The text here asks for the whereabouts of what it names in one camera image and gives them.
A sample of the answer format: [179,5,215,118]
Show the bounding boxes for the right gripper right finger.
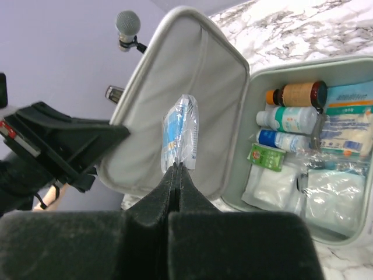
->
[167,165,324,279]

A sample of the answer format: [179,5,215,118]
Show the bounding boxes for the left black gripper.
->
[0,72,131,219]

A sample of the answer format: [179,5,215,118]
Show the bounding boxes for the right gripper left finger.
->
[1,166,178,279]

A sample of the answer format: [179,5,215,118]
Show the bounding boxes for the white gauze pad packet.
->
[241,165,302,213]

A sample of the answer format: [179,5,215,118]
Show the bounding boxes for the green small medicine box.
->
[248,143,286,172]

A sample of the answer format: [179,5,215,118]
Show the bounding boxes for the blue white bandage roll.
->
[256,129,311,153]

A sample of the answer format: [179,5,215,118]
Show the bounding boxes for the grey medicine kit box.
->
[98,6,373,249]

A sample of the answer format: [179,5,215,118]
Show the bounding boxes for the clear plastic zip bag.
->
[294,151,370,236]

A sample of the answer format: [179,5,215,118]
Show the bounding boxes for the white disinfectant bottle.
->
[256,107,318,135]

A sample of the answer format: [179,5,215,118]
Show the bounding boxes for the brown medicine bottle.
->
[265,80,328,109]

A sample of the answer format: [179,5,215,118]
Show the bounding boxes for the band-aid box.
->
[320,81,372,157]

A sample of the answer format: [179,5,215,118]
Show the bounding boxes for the pink toy microphone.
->
[33,184,69,212]

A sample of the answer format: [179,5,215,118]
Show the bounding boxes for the brown metronome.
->
[105,85,124,104]

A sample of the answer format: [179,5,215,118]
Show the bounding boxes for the black microphone stand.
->
[118,36,147,54]

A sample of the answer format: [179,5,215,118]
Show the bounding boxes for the glitter microphone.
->
[115,10,141,52]

